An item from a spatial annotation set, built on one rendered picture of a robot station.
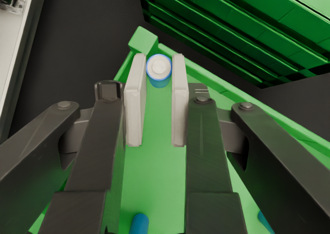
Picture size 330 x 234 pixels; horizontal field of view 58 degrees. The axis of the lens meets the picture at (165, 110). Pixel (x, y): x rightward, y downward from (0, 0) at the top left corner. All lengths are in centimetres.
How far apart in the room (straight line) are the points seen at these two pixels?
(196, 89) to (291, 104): 56
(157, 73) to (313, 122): 57
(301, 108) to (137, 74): 59
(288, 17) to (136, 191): 25
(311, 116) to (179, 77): 59
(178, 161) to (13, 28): 39
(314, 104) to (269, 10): 41
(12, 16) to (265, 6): 43
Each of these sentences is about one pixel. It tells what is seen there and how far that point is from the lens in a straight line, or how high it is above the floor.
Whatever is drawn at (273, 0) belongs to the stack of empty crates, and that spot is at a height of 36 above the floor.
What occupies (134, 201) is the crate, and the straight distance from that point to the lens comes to 35.
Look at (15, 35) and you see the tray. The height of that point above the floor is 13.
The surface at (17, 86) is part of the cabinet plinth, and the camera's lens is 71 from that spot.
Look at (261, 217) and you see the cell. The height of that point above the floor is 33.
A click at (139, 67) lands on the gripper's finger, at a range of 17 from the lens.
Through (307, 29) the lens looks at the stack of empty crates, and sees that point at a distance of 36.
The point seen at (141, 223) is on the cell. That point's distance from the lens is 32.
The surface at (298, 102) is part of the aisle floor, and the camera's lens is 72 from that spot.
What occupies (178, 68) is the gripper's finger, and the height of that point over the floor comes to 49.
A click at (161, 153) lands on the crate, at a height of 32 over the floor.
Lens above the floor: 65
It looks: 90 degrees down
